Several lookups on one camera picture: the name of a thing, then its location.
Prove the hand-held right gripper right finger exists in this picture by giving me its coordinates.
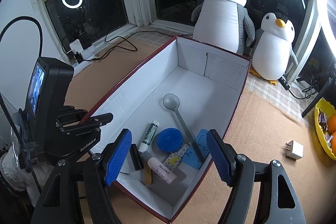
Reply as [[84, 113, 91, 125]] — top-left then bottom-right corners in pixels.
[[206, 130, 306, 224]]

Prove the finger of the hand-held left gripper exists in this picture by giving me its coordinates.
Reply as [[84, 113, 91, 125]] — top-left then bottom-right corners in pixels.
[[58, 113, 114, 134], [56, 106, 88, 128]]

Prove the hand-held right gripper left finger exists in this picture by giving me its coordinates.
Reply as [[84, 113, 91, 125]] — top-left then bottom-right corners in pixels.
[[31, 129, 132, 224]]

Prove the black cylinder tube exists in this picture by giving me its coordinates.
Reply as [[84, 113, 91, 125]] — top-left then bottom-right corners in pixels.
[[129, 144, 144, 170]]

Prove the blue phone stand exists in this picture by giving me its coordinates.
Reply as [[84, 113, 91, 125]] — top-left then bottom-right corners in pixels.
[[181, 129, 210, 169]]

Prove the wooden clothespin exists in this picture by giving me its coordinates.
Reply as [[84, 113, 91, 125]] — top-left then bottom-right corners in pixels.
[[144, 161, 153, 184]]

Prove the green white lip balm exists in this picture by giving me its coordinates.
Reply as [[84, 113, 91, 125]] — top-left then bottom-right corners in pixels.
[[138, 121, 160, 153]]

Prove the patterned white lighter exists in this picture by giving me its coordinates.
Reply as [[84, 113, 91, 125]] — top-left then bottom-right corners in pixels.
[[162, 143, 191, 171]]

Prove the small white pink bottle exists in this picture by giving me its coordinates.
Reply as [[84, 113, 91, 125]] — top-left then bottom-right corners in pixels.
[[142, 151, 177, 184]]

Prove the blue round lid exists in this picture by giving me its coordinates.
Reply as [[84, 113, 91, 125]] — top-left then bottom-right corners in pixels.
[[157, 128, 183, 153]]

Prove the grey spoon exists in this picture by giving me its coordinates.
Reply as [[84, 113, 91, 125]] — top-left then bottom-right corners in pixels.
[[163, 93, 206, 164]]

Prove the red cardboard box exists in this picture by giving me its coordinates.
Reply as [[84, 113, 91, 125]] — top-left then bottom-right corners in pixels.
[[79, 35, 252, 223]]

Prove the person's left forearm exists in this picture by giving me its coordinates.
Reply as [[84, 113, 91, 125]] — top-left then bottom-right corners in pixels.
[[0, 145, 40, 209]]

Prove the white power adapter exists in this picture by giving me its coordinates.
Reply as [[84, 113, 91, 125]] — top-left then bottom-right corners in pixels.
[[70, 40, 84, 55]]

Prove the white power strip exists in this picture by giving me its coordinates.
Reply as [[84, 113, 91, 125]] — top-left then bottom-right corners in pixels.
[[67, 47, 97, 71]]

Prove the tan mat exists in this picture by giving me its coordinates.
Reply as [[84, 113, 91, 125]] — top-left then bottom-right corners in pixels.
[[64, 34, 336, 224]]

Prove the white charger plug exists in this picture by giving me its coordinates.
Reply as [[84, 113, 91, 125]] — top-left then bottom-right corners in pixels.
[[284, 140, 304, 160]]

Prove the yellow fruit bowl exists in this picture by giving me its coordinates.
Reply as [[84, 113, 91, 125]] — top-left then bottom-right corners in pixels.
[[314, 99, 336, 160]]

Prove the pile of silver wrapped candies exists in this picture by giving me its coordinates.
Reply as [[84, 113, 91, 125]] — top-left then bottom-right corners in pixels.
[[323, 132, 334, 147]]

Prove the pile of wrapped chocolate bars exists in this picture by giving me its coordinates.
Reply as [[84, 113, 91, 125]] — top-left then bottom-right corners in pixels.
[[318, 112, 330, 132]]

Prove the small penguin plush toy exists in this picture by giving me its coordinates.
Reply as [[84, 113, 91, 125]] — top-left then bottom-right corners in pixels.
[[249, 12, 299, 86]]

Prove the large penguin plush toy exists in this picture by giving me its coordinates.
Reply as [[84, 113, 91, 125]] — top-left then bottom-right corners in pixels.
[[191, 0, 256, 55]]

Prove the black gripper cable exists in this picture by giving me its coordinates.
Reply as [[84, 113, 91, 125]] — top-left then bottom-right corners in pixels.
[[0, 16, 44, 194]]

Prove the black power cable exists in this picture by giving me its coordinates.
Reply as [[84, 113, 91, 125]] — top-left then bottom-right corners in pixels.
[[92, 30, 138, 59]]

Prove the black ring light cable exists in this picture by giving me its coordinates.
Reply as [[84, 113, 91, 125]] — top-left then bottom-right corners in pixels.
[[287, 74, 319, 100]]

